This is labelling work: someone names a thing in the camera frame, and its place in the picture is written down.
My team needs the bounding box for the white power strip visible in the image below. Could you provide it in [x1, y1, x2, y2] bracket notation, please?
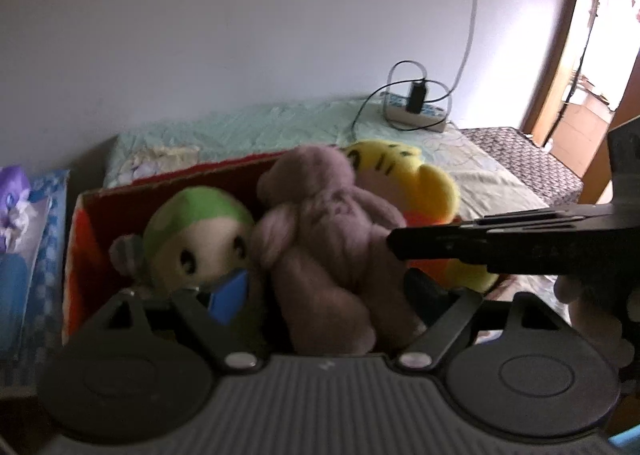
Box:
[382, 91, 447, 133]

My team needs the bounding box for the pale green printed bedsheet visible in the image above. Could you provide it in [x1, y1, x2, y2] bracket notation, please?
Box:
[102, 98, 551, 226]

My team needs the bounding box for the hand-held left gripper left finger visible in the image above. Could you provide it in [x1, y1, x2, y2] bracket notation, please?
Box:
[92, 269, 266, 373]

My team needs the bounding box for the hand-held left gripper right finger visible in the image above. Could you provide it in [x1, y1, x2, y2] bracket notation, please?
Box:
[392, 269, 566, 370]

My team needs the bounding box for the wooden door frame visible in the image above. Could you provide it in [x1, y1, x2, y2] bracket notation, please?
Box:
[519, 0, 593, 148]

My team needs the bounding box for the brown patterned cloth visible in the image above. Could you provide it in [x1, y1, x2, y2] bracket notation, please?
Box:
[460, 126, 585, 208]

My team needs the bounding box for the yellow pink plush toy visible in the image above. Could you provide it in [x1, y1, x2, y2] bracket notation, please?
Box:
[342, 139, 501, 293]

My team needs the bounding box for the grey power cable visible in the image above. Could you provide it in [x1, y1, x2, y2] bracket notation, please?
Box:
[450, 0, 496, 96]

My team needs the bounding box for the red cardboard box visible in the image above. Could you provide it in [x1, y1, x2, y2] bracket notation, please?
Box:
[62, 150, 301, 343]

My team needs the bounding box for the pink plush bear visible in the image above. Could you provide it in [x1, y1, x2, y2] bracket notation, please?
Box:
[250, 145, 428, 356]

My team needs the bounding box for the black charger plug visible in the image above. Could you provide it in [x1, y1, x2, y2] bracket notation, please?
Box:
[406, 80, 428, 114]

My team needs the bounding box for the green plush toy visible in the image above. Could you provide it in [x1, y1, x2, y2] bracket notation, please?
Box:
[109, 186, 261, 306]

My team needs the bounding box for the black charger cable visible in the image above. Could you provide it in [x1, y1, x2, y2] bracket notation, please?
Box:
[351, 60, 453, 136]

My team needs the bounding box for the purple blue printed pillow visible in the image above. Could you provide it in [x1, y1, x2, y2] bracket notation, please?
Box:
[0, 165, 71, 363]

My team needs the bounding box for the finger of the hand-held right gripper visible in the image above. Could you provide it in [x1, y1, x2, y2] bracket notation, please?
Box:
[387, 205, 613, 281]

